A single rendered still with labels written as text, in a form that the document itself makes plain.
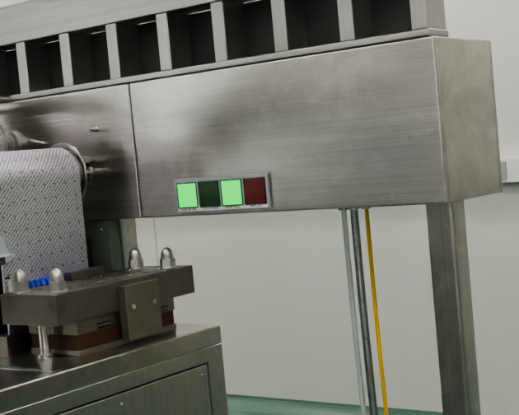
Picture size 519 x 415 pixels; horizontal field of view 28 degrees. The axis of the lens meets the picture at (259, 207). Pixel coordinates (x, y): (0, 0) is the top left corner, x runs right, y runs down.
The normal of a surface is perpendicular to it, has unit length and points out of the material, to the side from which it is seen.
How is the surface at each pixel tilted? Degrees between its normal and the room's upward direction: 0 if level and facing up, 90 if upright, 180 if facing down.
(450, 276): 90
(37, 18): 90
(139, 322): 90
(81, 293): 90
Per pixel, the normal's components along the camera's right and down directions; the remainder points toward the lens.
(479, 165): 0.80, -0.04
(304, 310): -0.59, 0.10
